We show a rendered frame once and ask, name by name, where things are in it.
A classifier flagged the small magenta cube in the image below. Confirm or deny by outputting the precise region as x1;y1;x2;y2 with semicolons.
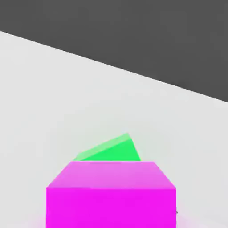
46;161;177;228

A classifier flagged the small green cube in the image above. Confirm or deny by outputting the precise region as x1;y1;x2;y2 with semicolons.
73;132;142;162

